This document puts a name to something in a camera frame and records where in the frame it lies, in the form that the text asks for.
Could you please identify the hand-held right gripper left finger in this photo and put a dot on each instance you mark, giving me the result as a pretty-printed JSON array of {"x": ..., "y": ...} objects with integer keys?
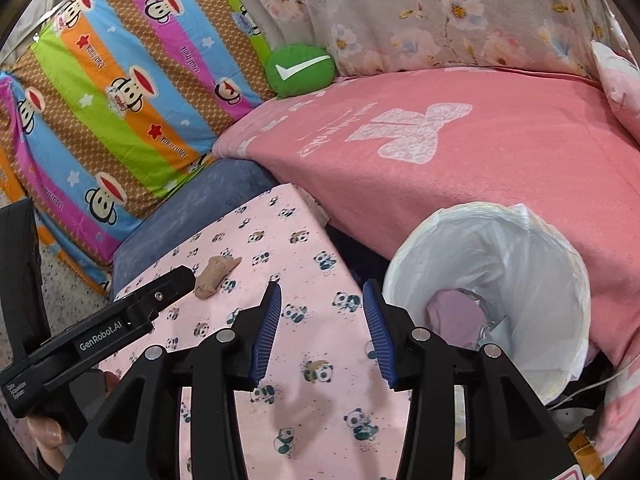
[{"x": 265, "y": 340}]

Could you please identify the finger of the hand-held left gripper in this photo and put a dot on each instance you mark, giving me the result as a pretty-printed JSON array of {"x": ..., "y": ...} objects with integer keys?
[{"x": 160, "y": 292}]

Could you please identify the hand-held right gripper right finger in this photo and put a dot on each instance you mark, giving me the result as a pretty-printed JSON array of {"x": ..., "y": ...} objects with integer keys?
[{"x": 380, "y": 340}]

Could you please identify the purple cloth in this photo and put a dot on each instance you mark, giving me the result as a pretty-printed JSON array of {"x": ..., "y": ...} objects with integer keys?
[{"x": 457, "y": 315}]

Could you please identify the grey wrapper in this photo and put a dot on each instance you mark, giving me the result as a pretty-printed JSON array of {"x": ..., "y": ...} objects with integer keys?
[{"x": 487, "y": 332}]

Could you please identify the white lined waste bin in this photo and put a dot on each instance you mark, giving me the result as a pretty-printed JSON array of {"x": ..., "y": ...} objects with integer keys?
[{"x": 525, "y": 270}]

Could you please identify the person's left hand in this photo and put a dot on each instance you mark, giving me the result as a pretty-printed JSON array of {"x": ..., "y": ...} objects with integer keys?
[{"x": 47, "y": 432}]

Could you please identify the pink panda print cloth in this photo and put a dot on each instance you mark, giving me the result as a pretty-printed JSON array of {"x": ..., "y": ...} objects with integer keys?
[{"x": 300, "y": 270}]

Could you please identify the blue cushion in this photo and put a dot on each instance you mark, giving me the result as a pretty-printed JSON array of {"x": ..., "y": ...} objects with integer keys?
[{"x": 200, "y": 200}]

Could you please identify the striped monkey print pillow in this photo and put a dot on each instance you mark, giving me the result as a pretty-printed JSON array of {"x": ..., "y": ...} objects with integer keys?
[{"x": 125, "y": 125}]

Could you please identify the pink blanket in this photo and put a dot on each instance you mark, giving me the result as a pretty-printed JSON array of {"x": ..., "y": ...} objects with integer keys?
[{"x": 500, "y": 185}]

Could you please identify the cardboard box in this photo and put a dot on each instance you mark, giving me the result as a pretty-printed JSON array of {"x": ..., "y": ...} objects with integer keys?
[{"x": 582, "y": 450}]

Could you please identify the green cushion with white tick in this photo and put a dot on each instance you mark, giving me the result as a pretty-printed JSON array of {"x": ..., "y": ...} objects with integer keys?
[{"x": 300, "y": 72}]

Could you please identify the grey floral blanket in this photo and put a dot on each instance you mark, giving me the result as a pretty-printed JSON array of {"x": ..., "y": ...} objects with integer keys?
[{"x": 450, "y": 10}]

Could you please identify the pink and white pillow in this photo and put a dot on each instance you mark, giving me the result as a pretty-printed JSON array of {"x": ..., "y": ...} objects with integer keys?
[{"x": 620, "y": 85}]

